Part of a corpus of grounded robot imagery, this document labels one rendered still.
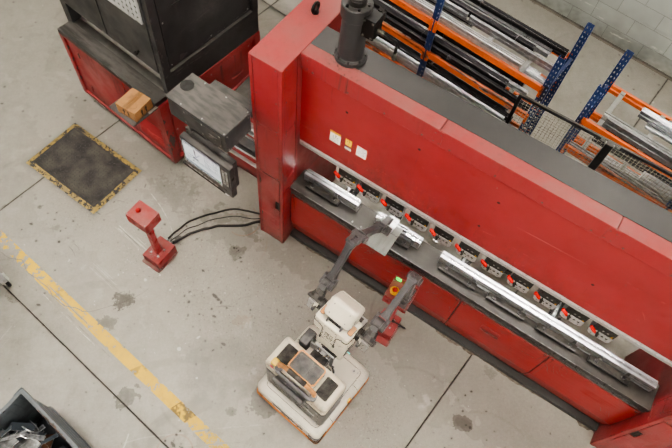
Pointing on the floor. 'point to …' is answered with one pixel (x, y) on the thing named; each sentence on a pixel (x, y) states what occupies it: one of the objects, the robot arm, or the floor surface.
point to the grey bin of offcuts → (35, 425)
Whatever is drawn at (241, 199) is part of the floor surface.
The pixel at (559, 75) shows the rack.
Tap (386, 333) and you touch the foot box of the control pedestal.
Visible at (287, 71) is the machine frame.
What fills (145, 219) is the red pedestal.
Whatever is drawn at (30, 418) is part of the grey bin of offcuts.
